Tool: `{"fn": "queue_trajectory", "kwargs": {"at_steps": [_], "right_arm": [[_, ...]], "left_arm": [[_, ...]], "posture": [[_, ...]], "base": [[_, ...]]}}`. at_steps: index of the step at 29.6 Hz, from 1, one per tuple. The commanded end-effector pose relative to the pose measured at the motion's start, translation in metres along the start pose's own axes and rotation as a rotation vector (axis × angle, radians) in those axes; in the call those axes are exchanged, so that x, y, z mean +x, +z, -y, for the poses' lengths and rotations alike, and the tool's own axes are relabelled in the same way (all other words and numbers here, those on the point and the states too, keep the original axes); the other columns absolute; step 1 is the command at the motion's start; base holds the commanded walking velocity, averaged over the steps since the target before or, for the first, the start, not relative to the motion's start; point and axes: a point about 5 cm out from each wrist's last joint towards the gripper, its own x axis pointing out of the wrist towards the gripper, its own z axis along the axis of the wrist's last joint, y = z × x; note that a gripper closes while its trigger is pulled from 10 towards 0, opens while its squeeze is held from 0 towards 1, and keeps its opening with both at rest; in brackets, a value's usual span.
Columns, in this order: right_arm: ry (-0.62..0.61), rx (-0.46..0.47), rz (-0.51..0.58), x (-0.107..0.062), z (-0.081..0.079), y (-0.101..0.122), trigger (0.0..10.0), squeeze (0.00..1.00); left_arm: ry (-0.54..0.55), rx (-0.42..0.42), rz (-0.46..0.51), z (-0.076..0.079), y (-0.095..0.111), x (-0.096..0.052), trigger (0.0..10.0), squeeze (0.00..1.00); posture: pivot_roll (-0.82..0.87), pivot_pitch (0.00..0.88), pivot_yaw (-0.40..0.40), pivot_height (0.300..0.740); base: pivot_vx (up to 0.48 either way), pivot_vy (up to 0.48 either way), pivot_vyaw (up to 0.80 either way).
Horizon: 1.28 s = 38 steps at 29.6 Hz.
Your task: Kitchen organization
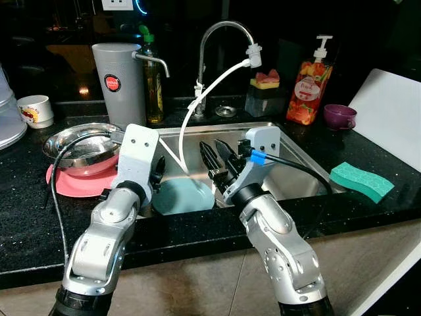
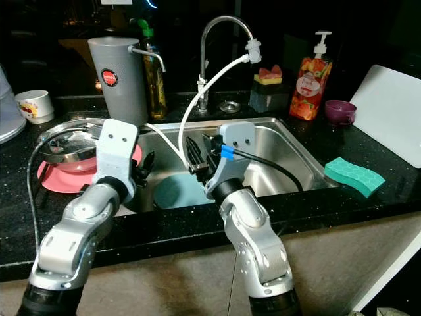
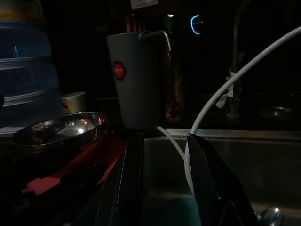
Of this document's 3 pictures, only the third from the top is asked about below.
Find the clear plastic container stack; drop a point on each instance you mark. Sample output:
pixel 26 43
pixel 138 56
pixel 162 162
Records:
pixel 23 70

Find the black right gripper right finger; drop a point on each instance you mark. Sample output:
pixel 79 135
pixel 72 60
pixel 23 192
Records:
pixel 211 188

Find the chrome gooseneck faucet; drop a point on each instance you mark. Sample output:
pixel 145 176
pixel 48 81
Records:
pixel 235 47

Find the oil bottle with green cap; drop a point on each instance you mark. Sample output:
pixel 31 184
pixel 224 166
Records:
pixel 176 94

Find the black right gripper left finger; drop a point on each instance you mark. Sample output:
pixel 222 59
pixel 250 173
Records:
pixel 127 188

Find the teal plate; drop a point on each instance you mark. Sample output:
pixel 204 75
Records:
pixel 169 212

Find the chrome sink drain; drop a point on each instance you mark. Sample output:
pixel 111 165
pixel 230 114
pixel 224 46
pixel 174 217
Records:
pixel 270 216

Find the grey water filter canister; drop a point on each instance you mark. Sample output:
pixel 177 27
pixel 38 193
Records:
pixel 138 94

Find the stainless steel sink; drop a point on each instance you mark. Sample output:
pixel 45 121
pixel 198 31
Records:
pixel 258 164

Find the white printed cup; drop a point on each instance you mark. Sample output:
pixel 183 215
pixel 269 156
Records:
pixel 75 101

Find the round chrome hole cover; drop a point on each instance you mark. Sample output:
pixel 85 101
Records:
pixel 277 113

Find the pink plate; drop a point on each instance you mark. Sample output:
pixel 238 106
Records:
pixel 94 153

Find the stainless steel bowl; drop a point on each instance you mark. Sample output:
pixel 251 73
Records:
pixel 70 129

